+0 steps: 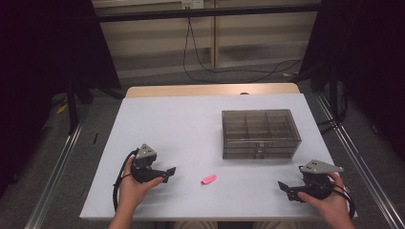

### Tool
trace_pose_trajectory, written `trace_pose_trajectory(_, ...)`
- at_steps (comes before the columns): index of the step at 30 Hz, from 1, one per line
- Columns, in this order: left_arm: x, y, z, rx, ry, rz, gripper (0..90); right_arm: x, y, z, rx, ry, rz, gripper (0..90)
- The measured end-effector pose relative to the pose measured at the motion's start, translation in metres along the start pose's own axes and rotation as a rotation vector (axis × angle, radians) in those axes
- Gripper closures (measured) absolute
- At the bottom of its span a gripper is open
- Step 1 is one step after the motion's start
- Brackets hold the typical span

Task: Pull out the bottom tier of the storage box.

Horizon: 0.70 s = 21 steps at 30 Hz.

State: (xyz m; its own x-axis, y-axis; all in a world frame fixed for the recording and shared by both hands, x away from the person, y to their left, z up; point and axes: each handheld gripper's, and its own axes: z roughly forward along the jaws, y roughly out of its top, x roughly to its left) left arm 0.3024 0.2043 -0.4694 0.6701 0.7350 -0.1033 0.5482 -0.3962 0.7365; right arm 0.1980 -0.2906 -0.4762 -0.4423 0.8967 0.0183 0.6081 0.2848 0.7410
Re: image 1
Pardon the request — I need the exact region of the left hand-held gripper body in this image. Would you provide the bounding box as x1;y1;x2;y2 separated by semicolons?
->
130;143;160;184

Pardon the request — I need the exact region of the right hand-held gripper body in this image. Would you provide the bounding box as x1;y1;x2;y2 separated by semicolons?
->
298;159;345;200

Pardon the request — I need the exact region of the pink translucent tube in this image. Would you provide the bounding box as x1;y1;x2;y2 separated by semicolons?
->
200;174;218;185

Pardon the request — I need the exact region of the smoky transparent organizer box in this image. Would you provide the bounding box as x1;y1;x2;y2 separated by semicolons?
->
221;109;303;160

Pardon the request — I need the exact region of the person's left hand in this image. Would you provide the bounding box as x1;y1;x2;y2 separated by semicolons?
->
117;156;165;214

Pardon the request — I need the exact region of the person's right hand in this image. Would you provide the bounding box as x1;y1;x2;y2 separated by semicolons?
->
297;173;352;220

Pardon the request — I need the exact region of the person's right leg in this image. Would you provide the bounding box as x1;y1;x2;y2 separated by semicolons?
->
252;220;302;229

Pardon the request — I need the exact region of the person's leg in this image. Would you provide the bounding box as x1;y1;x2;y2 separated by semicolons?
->
252;220;302;229
173;220;220;229

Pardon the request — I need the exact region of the person's left leg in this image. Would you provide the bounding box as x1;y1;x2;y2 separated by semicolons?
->
173;220;220;229

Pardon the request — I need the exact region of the wooden table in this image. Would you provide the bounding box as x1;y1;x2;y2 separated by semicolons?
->
124;82;301;99

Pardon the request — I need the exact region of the black metal stand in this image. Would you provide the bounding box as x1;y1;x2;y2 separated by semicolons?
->
313;61;350;135
65;75;82;135

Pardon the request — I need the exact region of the black curtain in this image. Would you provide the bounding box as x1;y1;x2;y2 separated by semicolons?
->
298;0;405;161
0;0;122;195

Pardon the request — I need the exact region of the black horizontal bar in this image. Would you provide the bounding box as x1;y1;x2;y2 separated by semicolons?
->
95;4;321;23

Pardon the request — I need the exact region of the left hand-held gripper black cable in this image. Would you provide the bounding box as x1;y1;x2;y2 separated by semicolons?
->
112;148;139;213

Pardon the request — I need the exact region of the hand-held gripper black cable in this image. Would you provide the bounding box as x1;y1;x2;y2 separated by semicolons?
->
328;180;357;220
112;148;139;213

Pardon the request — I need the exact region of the right hand-held gripper black cable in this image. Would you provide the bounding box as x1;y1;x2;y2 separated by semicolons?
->
328;180;357;220

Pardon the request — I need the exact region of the metal floor rail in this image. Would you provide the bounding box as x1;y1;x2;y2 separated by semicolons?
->
24;118;89;229
314;92;405;229

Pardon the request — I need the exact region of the black floor cable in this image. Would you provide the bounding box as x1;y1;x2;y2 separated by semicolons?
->
182;17;304;85
187;18;304;74

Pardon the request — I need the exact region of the wooden vertical post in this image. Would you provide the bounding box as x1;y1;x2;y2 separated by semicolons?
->
210;0;221;70

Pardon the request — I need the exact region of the white wall power outlet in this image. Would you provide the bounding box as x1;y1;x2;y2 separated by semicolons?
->
181;0;204;10

